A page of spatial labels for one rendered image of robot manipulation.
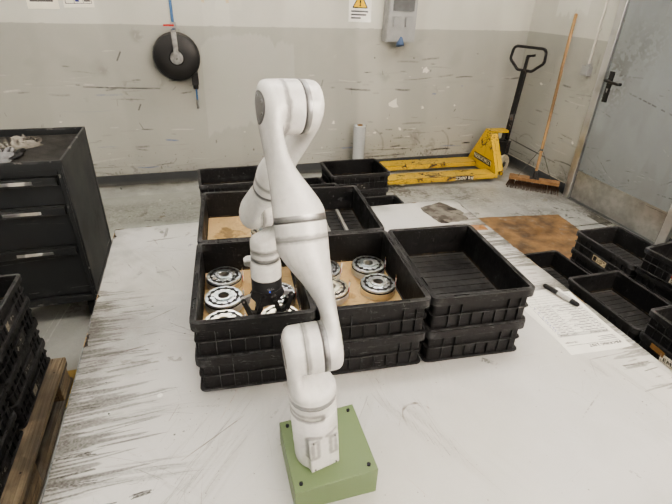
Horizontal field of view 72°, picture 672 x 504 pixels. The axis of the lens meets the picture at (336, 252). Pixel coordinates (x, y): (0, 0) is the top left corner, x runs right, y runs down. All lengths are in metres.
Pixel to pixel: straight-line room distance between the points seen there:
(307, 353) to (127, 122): 3.84
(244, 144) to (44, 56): 1.67
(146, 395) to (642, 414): 1.26
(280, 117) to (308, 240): 0.20
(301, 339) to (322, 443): 0.25
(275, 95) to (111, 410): 0.87
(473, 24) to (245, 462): 4.53
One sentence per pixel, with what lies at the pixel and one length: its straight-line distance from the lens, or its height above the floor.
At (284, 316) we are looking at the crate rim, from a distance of 1.11.
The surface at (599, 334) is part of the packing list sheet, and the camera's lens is 1.67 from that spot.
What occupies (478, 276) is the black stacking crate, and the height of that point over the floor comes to 0.83.
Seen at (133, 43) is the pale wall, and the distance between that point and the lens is 4.35.
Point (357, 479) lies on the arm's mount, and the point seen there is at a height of 0.76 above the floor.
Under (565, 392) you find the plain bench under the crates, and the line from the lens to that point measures 1.41.
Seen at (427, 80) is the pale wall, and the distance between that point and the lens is 4.90.
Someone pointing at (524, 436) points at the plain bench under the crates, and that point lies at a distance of 1.26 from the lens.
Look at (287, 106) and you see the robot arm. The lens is 0.78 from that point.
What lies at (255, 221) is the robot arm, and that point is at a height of 1.16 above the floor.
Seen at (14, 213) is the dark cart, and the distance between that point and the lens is 2.60.
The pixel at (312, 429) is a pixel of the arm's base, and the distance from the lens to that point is 0.93.
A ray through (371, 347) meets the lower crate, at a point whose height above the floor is 0.78.
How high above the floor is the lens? 1.61
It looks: 30 degrees down
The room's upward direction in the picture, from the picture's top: 2 degrees clockwise
